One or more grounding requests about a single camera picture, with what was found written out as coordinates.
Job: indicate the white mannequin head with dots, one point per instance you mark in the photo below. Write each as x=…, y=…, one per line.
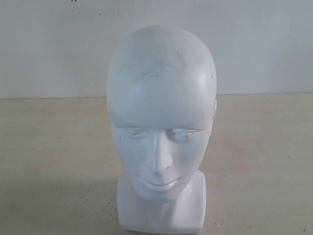
x=161, y=97

